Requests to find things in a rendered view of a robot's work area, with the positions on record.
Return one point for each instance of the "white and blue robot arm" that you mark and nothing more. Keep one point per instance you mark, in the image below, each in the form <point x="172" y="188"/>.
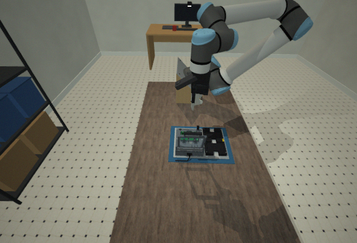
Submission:
<point x="216" y="37"/>

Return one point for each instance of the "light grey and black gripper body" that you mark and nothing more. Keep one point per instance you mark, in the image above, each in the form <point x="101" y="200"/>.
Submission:
<point x="201" y="86"/>

